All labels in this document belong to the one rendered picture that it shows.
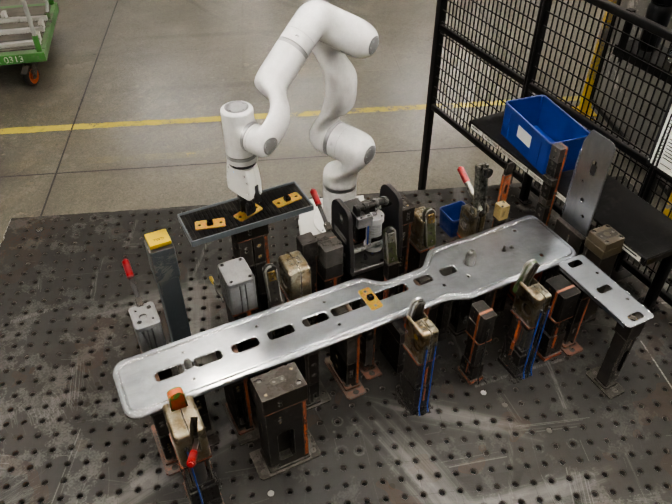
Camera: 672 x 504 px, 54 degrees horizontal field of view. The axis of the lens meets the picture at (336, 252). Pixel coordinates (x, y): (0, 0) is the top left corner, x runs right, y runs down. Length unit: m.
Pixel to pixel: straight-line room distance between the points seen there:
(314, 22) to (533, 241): 0.94
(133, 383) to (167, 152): 2.84
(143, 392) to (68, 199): 2.59
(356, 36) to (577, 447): 1.30
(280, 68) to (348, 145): 0.47
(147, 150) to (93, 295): 2.16
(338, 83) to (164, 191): 2.22
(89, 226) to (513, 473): 1.79
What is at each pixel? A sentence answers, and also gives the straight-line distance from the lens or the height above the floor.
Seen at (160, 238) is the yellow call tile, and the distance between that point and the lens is 1.86.
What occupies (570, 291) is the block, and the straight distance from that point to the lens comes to 2.02.
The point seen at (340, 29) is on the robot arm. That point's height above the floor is 1.60.
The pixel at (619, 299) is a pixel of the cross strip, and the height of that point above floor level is 1.00.
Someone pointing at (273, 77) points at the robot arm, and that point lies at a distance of 1.74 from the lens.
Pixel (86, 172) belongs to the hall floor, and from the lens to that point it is 4.38.
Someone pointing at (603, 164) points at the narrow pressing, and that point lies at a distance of 2.06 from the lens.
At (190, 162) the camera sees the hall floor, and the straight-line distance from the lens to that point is 4.29.
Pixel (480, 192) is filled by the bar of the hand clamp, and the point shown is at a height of 1.12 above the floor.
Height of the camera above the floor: 2.33
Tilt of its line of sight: 42 degrees down
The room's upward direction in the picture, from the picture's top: straight up
